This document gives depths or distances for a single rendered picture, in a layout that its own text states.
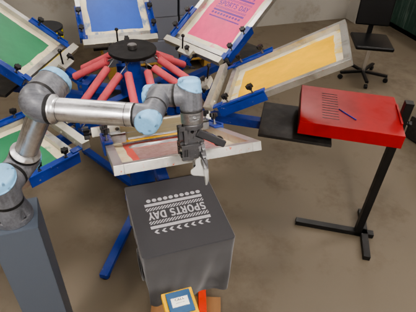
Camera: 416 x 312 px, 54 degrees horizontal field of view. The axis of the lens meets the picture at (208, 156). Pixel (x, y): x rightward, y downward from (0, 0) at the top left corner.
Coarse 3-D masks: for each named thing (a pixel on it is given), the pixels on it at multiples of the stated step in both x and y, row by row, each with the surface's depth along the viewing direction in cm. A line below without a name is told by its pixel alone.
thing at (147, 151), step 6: (126, 144) 210; (132, 144) 208; (156, 144) 200; (162, 144) 198; (126, 150) 193; (132, 150) 191; (138, 150) 190; (144, 150) 188; (150, 150) 186; (156, 150) 185; (162, 150) 183; (168, 150) 182; (174, 150) 180; (132, 156) 178; (138, 156) 177; (144, 156) 176; (150, 156) 174; (156, 156) 173
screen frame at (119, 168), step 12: (216, 132) 206; (228, 132) 190; (228, 144) 163; (240, 144) 160; (252, 144) 162; (108, 156) 172; (168, 156) 153; (216, 156) 158; (120, 168) 148; (132, 168) 150; (144, 168) 151; (156, 168) 152
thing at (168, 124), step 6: (162, 120) 209; (168, 120) 210; (174, 120) 211; (180, 120) 212; (120, 126) 204; (162, 126) 210; (168, 126) 211; (174, 126) 212; (126, 132) 205; (132, 132) 206; (138, 132) 207; (156, 132) 209; (126, 138) 205
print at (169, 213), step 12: (192, 192) 215; (144, 204) 207; (156, 204) 207; (168, 204) 208; (180, 204) 208; (192, 204) 208; (204, 204) 209; (156, 216) 201; (168, 216) 201; (180, 216) 202; (192, 216) 202; (204, 216) 202; (156, 228) 195; (168, 228) 195; (180, 228) 196
